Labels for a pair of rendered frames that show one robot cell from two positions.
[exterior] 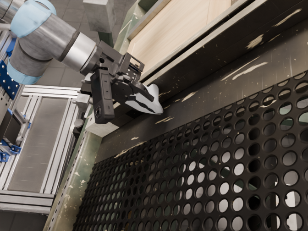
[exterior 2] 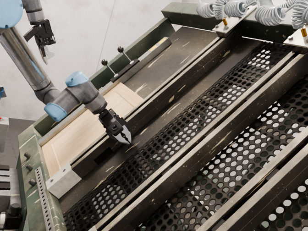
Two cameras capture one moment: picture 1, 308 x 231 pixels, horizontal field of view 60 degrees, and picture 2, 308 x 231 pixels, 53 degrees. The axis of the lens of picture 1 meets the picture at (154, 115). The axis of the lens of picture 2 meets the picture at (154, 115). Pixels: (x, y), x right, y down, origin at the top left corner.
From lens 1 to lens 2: 0.96 m
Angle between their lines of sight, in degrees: 55
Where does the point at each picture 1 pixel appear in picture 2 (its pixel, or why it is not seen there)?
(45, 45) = (87, 90)
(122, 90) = not seen: hidden behind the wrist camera
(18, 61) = (64, 100)
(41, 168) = not seen: outside the picture
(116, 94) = not seen: hidden behind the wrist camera
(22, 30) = (79, 81)
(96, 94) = (109, 120)
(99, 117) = (117, 128)
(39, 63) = (76, 103)
